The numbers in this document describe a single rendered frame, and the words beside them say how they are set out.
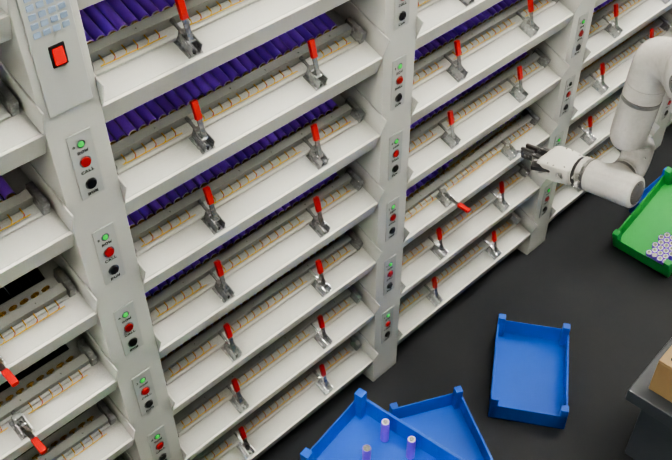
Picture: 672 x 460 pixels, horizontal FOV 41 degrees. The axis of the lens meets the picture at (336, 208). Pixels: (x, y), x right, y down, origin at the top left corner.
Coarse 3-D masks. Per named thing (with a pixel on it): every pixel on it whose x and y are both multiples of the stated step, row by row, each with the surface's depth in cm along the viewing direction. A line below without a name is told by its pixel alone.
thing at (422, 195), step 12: (528, 120) 247; (504, 132) 242; (492, 144) 239; (480, 156) 236; (492, 156) 239; (456, 168) 232; (444, 180) 229; (420, 192) 225; (432, 192) 227; (408, 204) 222; (420, 204) 224
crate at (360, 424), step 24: (360, 408) 188; (336, 432) 187; (360, 432) 188; (408, 432) 184; (312, 456) 177; (336, 456) 184; (360, 456) 184; (384, 456) 184; (432, 456) 184; (456, 456) 178
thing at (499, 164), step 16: (528, 112) 248; (544, 112) 246; (544, 128) 249; (480, 144) 241; (512, 144) 244; (496, 160) 240; (512, 160) 241; (464, 176) 234; (480, 176) 235; (496, 176) 239; (448, 192) 230; (464, 192) 231; (432, 208) 226; (448, 208) 227; (416, 224) 222; (432, 224) 227
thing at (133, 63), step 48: (144, 0) 141; (192, 0) 143; (240, 0) 147; (288, 0) 151; (336, 0) 158; (96, 48) 133; (144, 48) 138; (192, 48) 138; (240, 48) 146; (144, 96) 137
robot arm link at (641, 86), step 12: (648, 48) 191; (660, 48) 188; (636, 60) 194; (648, 60) 191; (660, 60) 187; (636, 72) 195; (648, 72) 192; (660, 72) 186; (624, 84) 201; (636, 84) 196; (648, 84) 194; (660, 84) 194; (624, 96) 200; (636, 96) 197; (648, 96) 196; (660, 96) 197
